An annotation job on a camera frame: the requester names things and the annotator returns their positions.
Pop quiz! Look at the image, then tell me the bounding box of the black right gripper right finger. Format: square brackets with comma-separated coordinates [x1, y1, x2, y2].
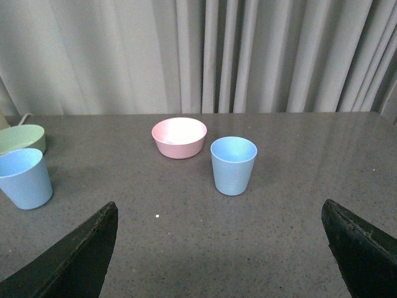
[321, 199, 396, 297]

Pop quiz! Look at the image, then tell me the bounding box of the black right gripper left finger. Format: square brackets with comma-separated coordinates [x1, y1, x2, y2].
[1, 202, 118, 297]

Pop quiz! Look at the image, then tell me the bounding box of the light blue plastic cup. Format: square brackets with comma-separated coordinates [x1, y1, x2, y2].
[1, 148, 53, 210]
[210, 137, 257, 196]

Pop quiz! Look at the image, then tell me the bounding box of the green plastic bowl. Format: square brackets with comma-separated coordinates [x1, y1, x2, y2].
[0, 124, 47, 155]

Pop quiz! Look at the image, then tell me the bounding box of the pink plastic bowl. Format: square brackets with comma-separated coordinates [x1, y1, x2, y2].
[151, 117, 207, 160]

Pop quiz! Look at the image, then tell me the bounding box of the grey pleated curtain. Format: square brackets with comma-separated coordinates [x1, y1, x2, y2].
[1, 1, 396, 115]

